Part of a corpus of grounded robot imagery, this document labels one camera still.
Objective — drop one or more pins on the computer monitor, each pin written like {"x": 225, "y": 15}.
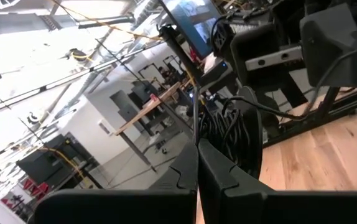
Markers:
{"x": 194, "y": 21}

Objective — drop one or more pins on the person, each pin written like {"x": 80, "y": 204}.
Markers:
{"x": 166, "y": 74}

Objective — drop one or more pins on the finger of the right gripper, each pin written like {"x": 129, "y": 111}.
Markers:
{"x": 331, "y": 46}

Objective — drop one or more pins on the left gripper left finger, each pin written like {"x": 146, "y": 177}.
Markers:
{"x": 119, "y": 207}

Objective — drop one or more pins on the long wooden table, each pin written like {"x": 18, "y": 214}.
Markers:
{"x": 147, "y": 107}

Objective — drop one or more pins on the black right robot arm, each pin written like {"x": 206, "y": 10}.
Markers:
{"x": 290, "y": 12}

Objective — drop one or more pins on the black aluminium table frame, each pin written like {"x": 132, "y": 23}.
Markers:
{"x": 306, "y": 127}

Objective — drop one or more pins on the black equipment case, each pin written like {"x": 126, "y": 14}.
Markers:
{"x": 144, "y": 90}

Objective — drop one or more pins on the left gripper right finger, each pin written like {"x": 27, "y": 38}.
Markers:
{"x": 259, "y": 207}

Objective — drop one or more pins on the black computer box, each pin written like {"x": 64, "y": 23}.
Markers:
{"x": 216, "y": 73}

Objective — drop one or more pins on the black equipment cart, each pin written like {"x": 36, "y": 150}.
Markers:
{"x": 38, "y": 165}

